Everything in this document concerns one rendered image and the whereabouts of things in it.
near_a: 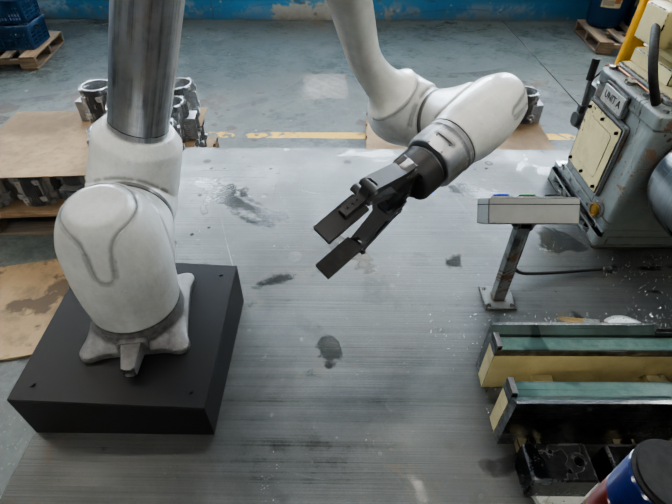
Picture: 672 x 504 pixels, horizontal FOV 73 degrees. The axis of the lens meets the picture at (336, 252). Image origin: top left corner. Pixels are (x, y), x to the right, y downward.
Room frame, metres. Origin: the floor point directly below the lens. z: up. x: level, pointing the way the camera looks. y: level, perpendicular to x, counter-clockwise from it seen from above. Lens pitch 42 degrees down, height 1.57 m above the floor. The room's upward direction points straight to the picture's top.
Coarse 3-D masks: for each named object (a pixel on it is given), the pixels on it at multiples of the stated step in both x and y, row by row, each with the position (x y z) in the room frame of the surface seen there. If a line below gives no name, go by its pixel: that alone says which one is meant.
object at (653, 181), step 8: (664, 160) 0.84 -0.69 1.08; (656, 168) 0.84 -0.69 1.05; (664, 168) 0.81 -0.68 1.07; (656, 176) 0.81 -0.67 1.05; (664, 176) 0.80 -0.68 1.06; (648, 184) 0.84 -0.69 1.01; (656, 184) 0.80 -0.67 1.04; (664, 184) 0.78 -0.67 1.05; (648, 192) 0.84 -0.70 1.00; (656, 192) 0.79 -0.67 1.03; (664, 192) 0.77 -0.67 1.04; (648, 200) 0.81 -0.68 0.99; (656, 200) 0.78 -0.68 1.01; (664, 200) 0.76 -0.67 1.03; (656, 208) 0.78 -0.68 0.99; (664, 208) 0.75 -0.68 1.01; (656, 216) 0.78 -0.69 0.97; (664, 216) 0.75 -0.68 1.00; (664, 224) 0.75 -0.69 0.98
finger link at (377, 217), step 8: (400, 200) 0.55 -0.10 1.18; (376, 208) 0.56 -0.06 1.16; (400, 208) 0.55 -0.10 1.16; (368, 216) 0.55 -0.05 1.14; (376, 216) 0.55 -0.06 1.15; (384, 216) 0.55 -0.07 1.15; (392, 216) 0.55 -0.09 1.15; (368, 224) 0.55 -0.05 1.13; (376, 224) 0.54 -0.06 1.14; (360, 232) 0.55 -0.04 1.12; (368, 232) 0.54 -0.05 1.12; (368, 240) 0.54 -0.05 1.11
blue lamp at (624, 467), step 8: (624, 464) 0.16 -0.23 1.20; (616, 472) 0.16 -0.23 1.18; (624, 472) 0.15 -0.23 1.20; (608, 480) 0.16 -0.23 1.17; (616, 480) 0.15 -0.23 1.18; (624, 480) 0.14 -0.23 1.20; (632, 480) 0.14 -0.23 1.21; (608, 488) 0.15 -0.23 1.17; (616, 488) 0.14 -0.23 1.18; (624, 488) 0.14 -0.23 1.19; (632, 488) 0.14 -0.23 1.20; (608, 496) 0.14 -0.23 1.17; (616, 496) 0.14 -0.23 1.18; (624, 496) 0.14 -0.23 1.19; (632, 496) 0.13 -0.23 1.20; (640, 496) 0.13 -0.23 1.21
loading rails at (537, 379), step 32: (480, 352) 0.52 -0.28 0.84; (512, 352) 0.47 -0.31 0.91; (544, 352) 0.47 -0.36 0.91; (576, 352) 0.47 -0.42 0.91; (608, 352) 0.47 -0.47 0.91; (640, 352) 0.47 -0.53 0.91; (512, 384) 0.40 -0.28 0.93; (544, 384) 0.40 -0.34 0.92; (576, 384) 0.40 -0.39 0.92; (608, 384) 0.40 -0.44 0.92; (640, 384) 0.40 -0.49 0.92; (512, 416) 0.36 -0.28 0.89; (544, 416) 0.36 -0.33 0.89; (576, 416) 0.36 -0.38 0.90; (608, 416) 0.36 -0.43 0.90; (640, 416) 0.36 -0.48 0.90
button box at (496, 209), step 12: (480, 204) 0.72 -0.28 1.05; (492, 204) 0.68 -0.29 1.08; (504, 204) 0.68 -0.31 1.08; (516, 204) 0.68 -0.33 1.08; (528, 204) 0.68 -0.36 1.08; (540, 204) 0.68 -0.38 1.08; (552, 204) 0.68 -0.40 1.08; (564, 204) 0.68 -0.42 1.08; (576, 204) 0.68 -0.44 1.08; (480, 216) 0.70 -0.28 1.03; (492, 216) 0.67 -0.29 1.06; (504, 216) 0.67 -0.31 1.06; (516, 216) 0.67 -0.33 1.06; (528, 216) 0.67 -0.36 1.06; (540, 216) 0.67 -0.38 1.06; (552, 216) 0.67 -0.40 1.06; (564, 216) 0.67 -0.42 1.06; (576, 216) 0.67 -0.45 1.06
